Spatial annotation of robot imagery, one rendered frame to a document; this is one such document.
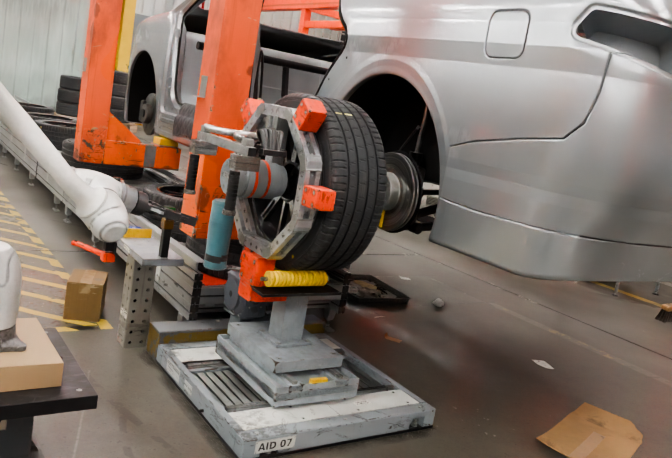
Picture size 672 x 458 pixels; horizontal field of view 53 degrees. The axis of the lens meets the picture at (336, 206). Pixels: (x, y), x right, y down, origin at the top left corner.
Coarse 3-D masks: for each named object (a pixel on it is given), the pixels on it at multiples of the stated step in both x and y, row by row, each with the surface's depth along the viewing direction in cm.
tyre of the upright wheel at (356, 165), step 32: (288, 96) 249; (320, 96) 246; (320, 128) 230; (352, 128) 232; (352, 160) 226; (384, 160) 235; (352, 192) 226; (384, 192) 234; (256, 224) 264; (320, 224) 227; (352, 224) 230; (288, 256) 242; (320, 256) 234; (352, 256) 242
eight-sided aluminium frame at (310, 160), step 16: (256, 112) 251; (272, 112) 241; (288, 112) 231; (256, 128) 259; (304, 144) 224; (304, 160) 221; (320, 160) 224; (304, 176) 221; (240, 208) 261; (304, 208) 228; (240, 224) 257; (288, 224) 228; (304, 224) 225; (240, 240) 255; (256, 240) 248; (288, 240) 230; (272, 256) 237
